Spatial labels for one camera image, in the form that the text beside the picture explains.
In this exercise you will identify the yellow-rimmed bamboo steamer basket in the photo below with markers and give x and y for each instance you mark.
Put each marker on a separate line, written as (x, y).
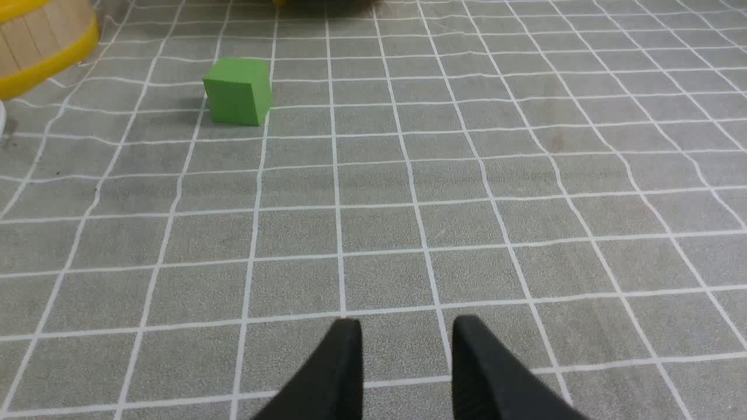
(42, 38)

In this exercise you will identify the green cube block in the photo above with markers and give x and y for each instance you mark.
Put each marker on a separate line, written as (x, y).
(238, 91)

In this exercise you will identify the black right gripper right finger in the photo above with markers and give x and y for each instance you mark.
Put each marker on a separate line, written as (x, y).
(490, 382)

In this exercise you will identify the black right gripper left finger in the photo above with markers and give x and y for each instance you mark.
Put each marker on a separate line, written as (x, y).
(330, 384)

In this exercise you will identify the grey checked tablecloth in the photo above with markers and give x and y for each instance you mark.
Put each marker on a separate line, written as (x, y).
(572, 172)

